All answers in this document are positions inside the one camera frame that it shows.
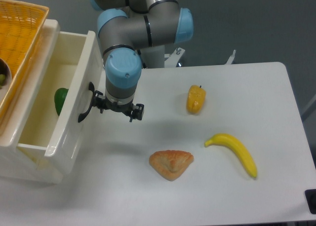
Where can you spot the yellow woven basket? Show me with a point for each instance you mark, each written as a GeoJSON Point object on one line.
{"type": "Point", "coordinates": [20, 27]}

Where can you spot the brown pastry bread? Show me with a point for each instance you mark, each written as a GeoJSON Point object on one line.
{"type": "Point", "coordinates": [171, 164]}

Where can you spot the yellow banana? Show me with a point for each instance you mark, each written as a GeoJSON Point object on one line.
{"type": "Point", "coordinates": [238, 148]}

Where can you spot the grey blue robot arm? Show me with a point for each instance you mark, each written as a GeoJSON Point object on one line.
{"type": "Point", "coordinates": [124, 27]}

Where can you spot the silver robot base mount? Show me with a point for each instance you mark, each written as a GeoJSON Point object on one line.
{"type": "Point", "coordinates": [155, 57]}

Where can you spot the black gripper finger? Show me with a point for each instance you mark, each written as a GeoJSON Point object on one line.
{"type": "Point", "coordinates": [137, 112]}
{"type": "Point", "coordinates": [98, 100]}

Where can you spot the green bell pepper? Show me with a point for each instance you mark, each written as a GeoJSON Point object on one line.
{"type": "Point", "coordinates": [59, 99]}

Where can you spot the white top drawer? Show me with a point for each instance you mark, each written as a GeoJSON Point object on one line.
{"type": "Point", "coordinates": [56, 123]}

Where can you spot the white drawer cabinet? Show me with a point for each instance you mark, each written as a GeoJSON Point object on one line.
{"type": "Point", "coordinates": [19, 147]}

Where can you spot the yellow bell pepper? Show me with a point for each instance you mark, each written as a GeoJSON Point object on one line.
{"type": "Point", "coordinates": [195, 99]}

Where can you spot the white bracket behind table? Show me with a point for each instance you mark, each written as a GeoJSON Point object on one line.
{"type": "Point", "coordinates": [231, 58]}

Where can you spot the white bowl with grapes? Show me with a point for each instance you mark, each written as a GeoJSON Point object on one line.
{"type": "Point", "coordinates": [5, 79]}

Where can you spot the black device at table edge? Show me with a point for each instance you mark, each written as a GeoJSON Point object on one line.
{"type": "Point", "coordinates": [310, 195]}

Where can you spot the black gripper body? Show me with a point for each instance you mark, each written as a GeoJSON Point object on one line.
{"type": "Point", "coordinates": [119, 108]}

